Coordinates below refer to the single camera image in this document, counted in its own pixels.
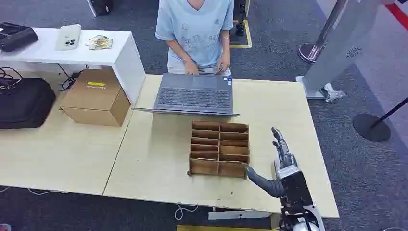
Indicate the person's left hand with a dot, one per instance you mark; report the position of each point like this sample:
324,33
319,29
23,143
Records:
223,65

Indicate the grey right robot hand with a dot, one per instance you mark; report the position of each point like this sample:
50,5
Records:
266,185

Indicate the person's right hand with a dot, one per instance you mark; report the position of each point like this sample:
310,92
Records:
192,67

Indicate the grey open laptop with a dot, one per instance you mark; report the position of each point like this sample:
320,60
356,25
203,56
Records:
195,95

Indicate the person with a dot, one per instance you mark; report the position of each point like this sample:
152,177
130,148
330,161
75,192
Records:
196,28

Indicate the black robot foot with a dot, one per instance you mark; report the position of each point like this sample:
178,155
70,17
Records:
240,28

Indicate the wooden compartment card box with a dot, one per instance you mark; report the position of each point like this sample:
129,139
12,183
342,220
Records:
219,148

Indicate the white side table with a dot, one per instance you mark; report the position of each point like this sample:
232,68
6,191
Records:
121,57

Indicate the crumpled clear wrapper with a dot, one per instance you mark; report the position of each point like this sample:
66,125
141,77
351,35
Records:
99,42

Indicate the brown cardboard box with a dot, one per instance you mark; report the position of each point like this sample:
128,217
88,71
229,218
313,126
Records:
95,97

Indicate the black case with white edge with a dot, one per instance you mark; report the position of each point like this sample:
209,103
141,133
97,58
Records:
101,6

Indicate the crumpled plastic wrap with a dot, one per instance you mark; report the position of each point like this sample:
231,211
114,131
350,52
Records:
332,93

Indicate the grey standing kiosk panel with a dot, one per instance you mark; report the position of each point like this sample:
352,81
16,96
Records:
338,44

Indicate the black round stanchion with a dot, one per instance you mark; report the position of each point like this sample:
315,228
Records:
371,127

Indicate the white smartphone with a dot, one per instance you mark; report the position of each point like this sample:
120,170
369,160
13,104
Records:
68,37

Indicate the black carry bag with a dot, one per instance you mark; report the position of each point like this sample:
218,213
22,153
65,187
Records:
24,103

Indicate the black desk device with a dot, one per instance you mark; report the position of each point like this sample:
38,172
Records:
16,35

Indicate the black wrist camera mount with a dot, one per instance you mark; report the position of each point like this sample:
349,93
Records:
296,189

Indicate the grey metal desk bracket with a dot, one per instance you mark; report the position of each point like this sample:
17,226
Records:
239,215

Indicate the chrome stanchion post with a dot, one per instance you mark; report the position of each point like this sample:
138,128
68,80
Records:
320,35

